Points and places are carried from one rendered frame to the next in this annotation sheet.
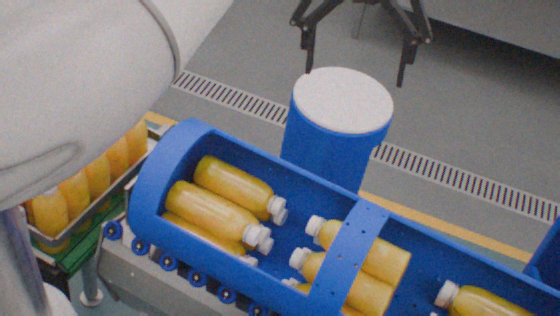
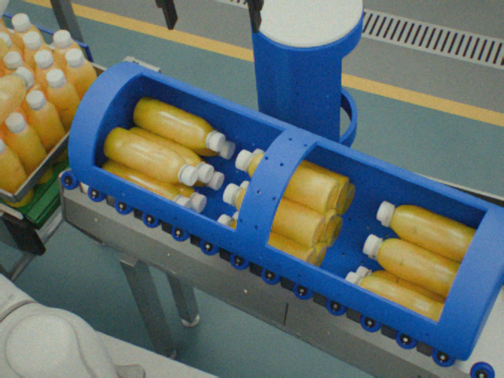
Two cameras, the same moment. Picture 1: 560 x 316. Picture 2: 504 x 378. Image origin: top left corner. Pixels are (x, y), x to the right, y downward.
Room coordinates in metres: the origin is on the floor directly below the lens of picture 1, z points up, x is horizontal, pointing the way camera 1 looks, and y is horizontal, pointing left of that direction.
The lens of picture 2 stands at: (-0.07, -0.35, 2.45)
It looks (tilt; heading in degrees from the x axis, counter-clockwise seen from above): 55 degrees down; 15
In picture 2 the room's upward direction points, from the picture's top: 7 degrees counter-clockwise
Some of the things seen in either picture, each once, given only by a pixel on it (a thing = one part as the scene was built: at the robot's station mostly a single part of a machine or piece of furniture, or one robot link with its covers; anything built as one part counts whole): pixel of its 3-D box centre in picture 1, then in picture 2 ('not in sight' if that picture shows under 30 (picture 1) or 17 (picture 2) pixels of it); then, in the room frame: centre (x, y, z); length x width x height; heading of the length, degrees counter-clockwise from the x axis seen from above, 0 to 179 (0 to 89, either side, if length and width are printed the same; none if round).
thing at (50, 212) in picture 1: (51, 215); (7, 172); (0.90, 0.47, 0.99); 0.07 x 0.07 x 0.19
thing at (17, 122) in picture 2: not in sight; (15, 121); (0.97, 0.44, 1.09); 0.04 x 0.04 x 0.02
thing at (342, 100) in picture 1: (343, 98); (306, 6); (1.46, -0.14, 1.03); 0.28 x 0.28 x 0.01
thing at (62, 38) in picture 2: not in sight; (62, 38); (1.23, 0.41, 1.09); 0.04 x 0.04 x 0.02
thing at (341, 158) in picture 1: (315, 205); (307, 121); (1.46, -0.14, 0.59); 0.28 x 0.28 x 0.88
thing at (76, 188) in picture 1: (73, 195); (28, 149); (0.97, 0.44, 0.99); 0.07 x 0.07 x 0.19
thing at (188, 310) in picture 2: not in sight; (177, 273); (1.06, 0.21, 0.31); 0.06 x 0.06 x 0.63; 69
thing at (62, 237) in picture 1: (114, 188); (70, 136); (1.04, 0.37, 0.96); 0.40 x 0.01 x 0.03; 159
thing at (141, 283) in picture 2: not in sight; (151, 310); (0.93, 0.26, 0.31); 0.06 x 0.06 x 0.63; 69
